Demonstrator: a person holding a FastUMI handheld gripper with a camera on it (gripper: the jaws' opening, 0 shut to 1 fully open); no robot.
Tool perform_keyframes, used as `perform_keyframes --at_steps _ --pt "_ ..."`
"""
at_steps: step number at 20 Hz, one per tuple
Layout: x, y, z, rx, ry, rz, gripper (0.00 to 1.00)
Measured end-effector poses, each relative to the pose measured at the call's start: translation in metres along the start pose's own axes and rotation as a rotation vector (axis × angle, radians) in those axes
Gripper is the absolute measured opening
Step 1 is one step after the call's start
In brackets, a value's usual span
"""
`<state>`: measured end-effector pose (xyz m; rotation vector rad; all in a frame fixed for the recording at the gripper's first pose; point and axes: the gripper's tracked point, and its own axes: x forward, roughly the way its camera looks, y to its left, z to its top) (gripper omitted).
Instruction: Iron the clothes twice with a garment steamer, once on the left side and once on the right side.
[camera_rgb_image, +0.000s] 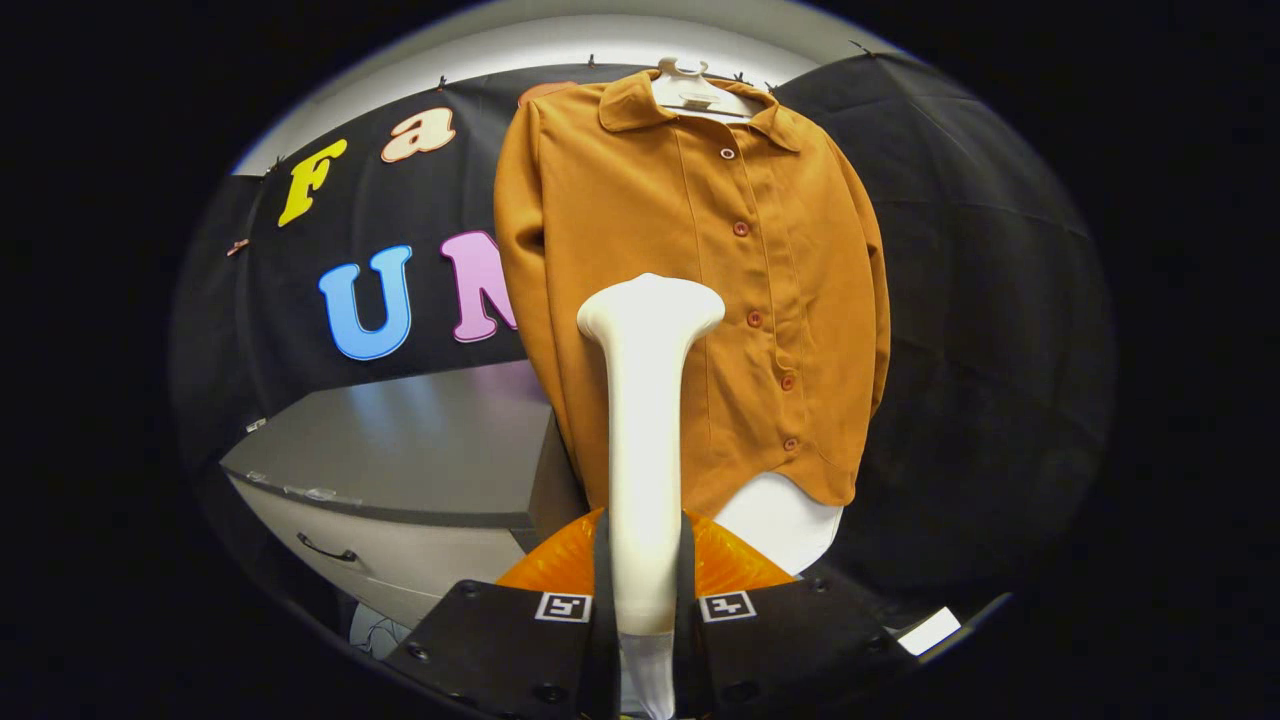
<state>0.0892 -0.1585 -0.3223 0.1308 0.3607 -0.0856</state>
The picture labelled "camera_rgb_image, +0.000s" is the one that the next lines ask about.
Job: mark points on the orange button-up shirt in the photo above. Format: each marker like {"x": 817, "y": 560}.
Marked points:
{"x": 620, "y": 200}

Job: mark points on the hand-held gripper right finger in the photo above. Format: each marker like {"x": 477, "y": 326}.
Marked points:
{"x": 790, "y": 640}

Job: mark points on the white mannequin torso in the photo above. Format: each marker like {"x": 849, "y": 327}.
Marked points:
{"x": 780, "y": 520}

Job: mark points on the grey cabinet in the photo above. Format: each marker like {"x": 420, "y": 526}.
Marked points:
{"x": 420, "y": 430}

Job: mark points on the small red clamp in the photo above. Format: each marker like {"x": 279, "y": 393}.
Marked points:
{"x": 237, "y": 246}

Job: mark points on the row of black clips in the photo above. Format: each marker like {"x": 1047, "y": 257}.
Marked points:
{"x": 441, "y": 81}

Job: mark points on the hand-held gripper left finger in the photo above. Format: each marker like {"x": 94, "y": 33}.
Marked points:
{"x": 500, "y": 640}

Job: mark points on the white garment steamer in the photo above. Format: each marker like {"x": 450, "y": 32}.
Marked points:
{"x": 645, "y": 420}

